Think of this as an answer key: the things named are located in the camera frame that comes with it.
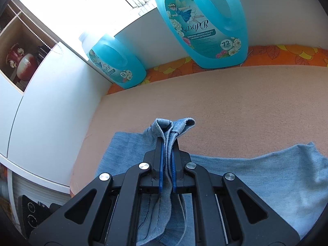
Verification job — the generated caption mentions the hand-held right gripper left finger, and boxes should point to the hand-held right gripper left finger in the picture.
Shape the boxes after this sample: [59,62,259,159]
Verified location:
[28,138,164,246]

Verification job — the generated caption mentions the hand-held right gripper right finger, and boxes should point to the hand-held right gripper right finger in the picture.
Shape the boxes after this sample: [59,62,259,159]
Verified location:
[172,139,301,246]

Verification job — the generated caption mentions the blue denim pants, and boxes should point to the blue denim pants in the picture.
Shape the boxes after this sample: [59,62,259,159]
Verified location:
[95,117,328,246]

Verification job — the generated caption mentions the peach blanket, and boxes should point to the peach blanket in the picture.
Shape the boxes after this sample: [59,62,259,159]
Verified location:
[70,65,328,203]

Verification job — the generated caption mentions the blue detergent bottle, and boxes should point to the blue detergent bottle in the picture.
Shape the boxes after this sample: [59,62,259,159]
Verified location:
[153,0,249,69]
[78,32,147,89]

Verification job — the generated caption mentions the white cabinet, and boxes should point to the white cabinet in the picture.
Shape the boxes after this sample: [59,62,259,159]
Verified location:
[0,0,114,194]

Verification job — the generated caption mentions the black device with round dials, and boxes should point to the black device with round dials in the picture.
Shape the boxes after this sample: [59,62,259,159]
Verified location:
[17,195,64,237]

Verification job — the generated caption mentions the orange floral mattress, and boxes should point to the orange floral mattress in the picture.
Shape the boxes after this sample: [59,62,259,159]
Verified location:
[106,45,328,96]

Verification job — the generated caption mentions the red white round vase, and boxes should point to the red white round vase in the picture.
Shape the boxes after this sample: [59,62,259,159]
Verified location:
[16,53,39,80]

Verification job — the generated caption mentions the dark red floral vase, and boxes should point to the dark red floral vase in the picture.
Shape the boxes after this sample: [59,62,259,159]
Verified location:
[6,43,26,69]

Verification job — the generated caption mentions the white beaded blind chain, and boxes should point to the white beaded blind chain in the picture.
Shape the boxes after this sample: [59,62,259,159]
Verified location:
[10,0,64,55]

